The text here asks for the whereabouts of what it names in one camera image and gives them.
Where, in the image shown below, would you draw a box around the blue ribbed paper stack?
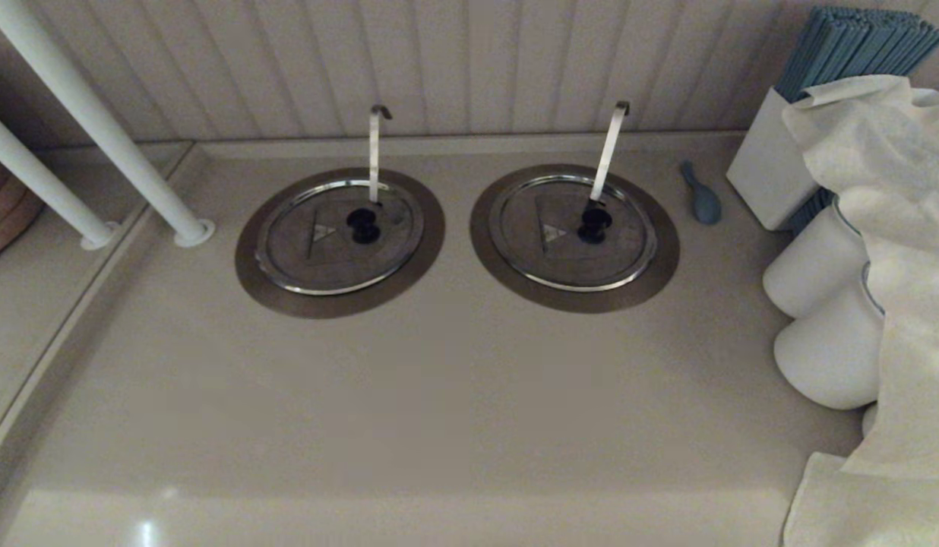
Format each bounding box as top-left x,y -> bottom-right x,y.
789,186 -> 839,236

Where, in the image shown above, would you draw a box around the white rectangular holder box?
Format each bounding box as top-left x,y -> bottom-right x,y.
726,86 -> 820,232

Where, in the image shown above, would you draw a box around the stainless steel pot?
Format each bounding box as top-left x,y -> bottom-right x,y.
255,179 -> 425,297

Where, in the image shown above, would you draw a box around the steel hinged lid black knob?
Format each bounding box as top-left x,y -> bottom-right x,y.
488,174 -> 659,293

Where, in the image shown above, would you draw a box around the white paper cup stack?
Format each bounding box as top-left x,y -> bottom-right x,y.
762,201 -> 873,318
773,262 -> 888,411

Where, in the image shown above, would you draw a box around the white woven cloth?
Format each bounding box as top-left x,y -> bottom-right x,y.
781,74 -> 939,547

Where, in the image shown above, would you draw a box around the brown round counter ring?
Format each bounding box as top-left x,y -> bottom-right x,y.
469,163 -> 681,315
235,167 -> 446,319

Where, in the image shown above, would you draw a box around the steel ladle hooked handle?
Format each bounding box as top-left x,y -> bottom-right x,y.
368,104 -> 393,206
589,100 -> 631,206

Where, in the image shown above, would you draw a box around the thick white pole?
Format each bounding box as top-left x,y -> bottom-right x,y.
0,0 -> 216,248
0,103 -> 122,251

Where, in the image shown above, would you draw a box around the blue plastic spoon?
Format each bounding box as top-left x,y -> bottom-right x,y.
679,160 -> 722,226

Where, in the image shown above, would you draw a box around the blue stick bundle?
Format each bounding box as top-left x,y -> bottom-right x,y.
773,6 -> 939,103

